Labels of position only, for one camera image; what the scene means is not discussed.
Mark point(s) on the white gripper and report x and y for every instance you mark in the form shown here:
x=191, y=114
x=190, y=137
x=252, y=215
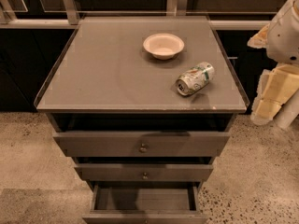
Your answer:
x=284, y=37

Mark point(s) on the grey bottom drawer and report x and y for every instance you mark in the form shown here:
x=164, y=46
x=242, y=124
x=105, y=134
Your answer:
x=145, y=203

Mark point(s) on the grey drawer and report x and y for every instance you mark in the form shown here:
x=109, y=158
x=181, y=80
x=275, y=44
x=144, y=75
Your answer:
x=143, y=172
x=141, y=144
x=145, y=203

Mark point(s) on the grey drawer cabinet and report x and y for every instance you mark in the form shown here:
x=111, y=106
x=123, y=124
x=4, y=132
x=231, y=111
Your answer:
x=106, y=82

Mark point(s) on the grey middle drawer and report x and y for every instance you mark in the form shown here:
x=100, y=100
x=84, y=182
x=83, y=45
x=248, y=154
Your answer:
x=143, y=172

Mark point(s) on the grey top drawer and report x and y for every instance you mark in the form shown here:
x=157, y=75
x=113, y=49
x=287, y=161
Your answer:
x=141, y=144

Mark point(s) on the crushed green white can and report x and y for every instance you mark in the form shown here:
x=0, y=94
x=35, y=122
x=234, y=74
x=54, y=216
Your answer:
x=195, y=79

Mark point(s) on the white paper bowl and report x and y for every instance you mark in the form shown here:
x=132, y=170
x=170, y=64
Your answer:
x=163, y=46

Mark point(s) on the white pipe post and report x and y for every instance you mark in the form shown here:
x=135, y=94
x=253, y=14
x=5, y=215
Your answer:
x=288, y=112

